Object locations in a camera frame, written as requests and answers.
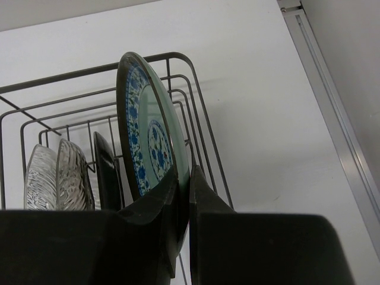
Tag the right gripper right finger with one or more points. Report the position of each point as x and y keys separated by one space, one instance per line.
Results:
x=227 y=247

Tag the blue white patterned plate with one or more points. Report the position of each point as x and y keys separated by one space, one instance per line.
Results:
x=151 y=136

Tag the black glossy plate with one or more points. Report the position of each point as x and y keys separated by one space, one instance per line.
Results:
x=107 y=174

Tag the aluminium rail frame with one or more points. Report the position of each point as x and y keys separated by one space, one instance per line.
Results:
x=350 y=154

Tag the metal wire dish rack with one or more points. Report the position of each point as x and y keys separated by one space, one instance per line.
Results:
x=195 y=147

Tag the clear square glass plate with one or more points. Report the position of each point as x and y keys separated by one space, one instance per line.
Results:
x=73 y=187

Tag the clear textured glass plate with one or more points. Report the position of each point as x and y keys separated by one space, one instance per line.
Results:
x=40 y=180

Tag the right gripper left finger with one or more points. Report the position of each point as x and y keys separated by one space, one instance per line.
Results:
x=137 y=245

